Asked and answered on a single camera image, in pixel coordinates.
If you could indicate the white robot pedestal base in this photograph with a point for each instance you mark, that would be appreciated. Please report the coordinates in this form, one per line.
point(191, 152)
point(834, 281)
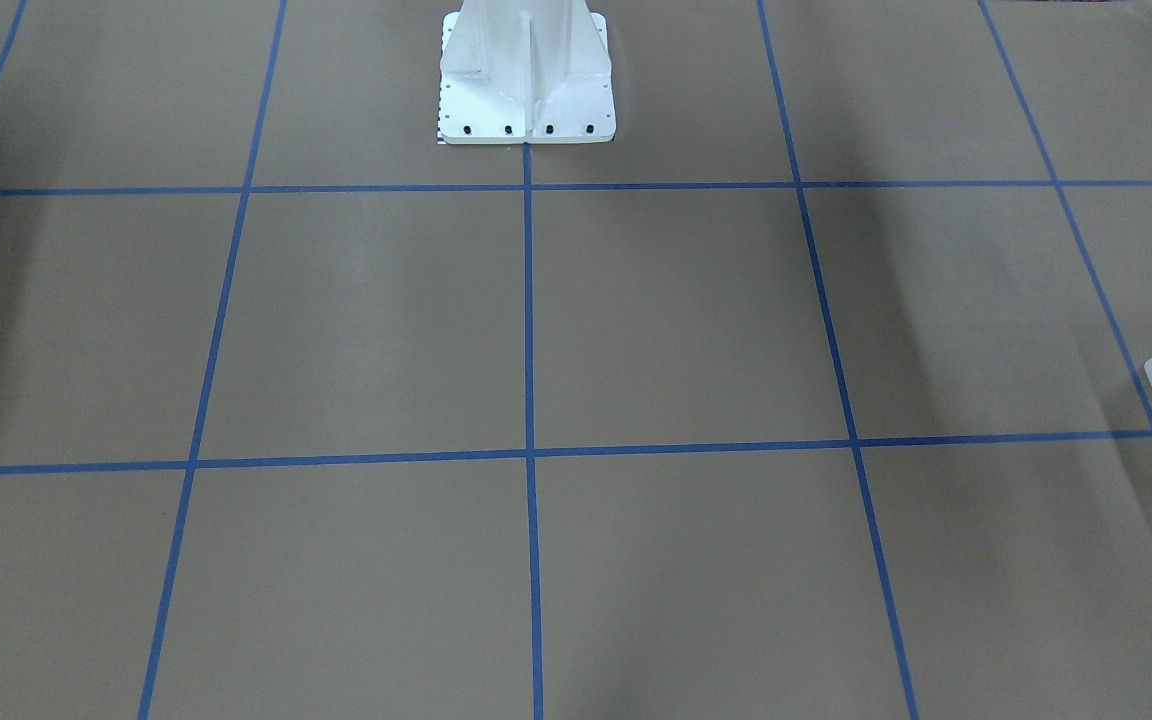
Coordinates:
point(517, 72)

